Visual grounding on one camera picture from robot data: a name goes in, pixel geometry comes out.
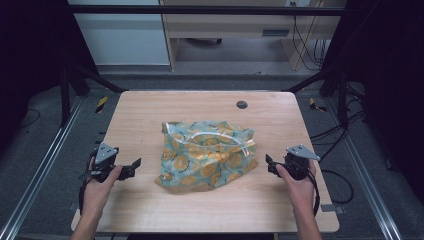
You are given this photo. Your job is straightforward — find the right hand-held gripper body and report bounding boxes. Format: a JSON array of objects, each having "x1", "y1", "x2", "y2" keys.
[{"x1": 282, "y1": 143, "x2": 321, "y2": 182}]

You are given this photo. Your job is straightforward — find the teal orange-patterned plastic zip bag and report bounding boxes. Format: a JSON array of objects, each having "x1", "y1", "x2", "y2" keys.
[{"x1": 153, "y1": 120, "x2": 260, "y2": 194}]

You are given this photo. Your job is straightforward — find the black metal frame stand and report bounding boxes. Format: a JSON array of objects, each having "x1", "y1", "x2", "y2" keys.
[
  {"x1": 59, "y1": 62, "x2": 127, "y2": 128},
  {"x1": 285, "y1": 64, "x2": 350, "y2": 130}
]

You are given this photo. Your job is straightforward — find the person's right hand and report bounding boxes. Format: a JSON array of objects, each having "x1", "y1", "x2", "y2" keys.
[{"x1": 275, "y1": 159, "x2": 317, "y2": 218}]

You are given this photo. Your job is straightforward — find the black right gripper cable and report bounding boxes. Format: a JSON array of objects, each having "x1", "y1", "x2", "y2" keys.
[{"x1": 301, "y1": 163, "x2": 322, "y2": 218}]

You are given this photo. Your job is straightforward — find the white cabinet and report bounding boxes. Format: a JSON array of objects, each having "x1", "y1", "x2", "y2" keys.
[{"x1": 67, "y1": 0, "x2": 172, "y2": 67}]

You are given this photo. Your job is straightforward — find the grey metal table bracket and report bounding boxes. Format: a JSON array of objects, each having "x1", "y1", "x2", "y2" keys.
[{"x1": 320, "y1": 203, "x2": 345, "y2": 215}]

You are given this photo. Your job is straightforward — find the black hanging desk cables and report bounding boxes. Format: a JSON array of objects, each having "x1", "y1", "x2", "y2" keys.
[{"x1": 289, "y1": 1, "x2": 331, "y2": 72}]

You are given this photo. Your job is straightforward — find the yellow black floor tape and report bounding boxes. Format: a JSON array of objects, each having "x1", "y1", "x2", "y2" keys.
[
  {"x1": 308, "y1": 97, "x2": 328, "y2": 114},
  {"x1": 94, "y1": 95, "x2": 110, "y2": 115}
]

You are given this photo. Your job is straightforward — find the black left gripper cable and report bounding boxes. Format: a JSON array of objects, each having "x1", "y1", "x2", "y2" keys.
[{"x1": 78, "y1": 149, "x2": 101, "y2": 216}]

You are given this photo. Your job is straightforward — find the aluminium floor rail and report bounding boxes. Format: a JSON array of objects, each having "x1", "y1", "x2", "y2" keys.
[
  {"x1": 0, "y1": 95, "x2": 85, "y2": 240},
  {"x1": 324, "y1": 98, "x2": 404, "y2": 240}
]

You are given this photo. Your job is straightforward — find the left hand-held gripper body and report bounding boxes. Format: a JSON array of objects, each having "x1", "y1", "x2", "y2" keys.
[{"x1": 87, "y1": 142, "x2": 120, "y2": 183}]

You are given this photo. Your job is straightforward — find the person's left hand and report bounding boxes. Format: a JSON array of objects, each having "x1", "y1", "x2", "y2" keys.
[{"x1": 81, "y1": 164, "x2": 124, "y2": 218}]

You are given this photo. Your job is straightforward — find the black looped floor cable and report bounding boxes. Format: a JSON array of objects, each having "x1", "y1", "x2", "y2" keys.
[{"x1": 320, "y1": 168, "x2": 355, "y2": 205}]

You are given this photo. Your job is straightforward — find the thin black floor cable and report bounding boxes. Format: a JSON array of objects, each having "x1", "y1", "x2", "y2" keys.
[{"x1": 19, "y1": 107, "x2": 42, "y2": 130}]

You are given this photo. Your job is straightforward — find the black curtain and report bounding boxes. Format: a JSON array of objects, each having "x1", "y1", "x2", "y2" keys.
[
  {"x1": 319, "y1": 0, "x2": 424, "y2": 196},
  {"x1": 0, "y1": 0, "x2": 98, "y2": 153}
]

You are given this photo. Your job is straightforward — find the black metal crossbar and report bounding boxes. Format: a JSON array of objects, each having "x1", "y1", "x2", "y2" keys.
[{"x1": 68, "y1": 4, "x2": 346, "y2": 17}]

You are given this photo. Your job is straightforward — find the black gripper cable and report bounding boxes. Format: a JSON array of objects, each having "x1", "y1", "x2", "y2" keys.
[
  {"x1": 301, "y1": 163, "x2": 322, "y2": 218},
  {"x1": 78, "y1": 149, "x2": 101, "y2": 216}
]

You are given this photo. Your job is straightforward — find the bundle of black floor cables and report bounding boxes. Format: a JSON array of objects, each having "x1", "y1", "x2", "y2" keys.
[{"x1": 309, "y1": 83, "x2": 367, "y2": 163}]

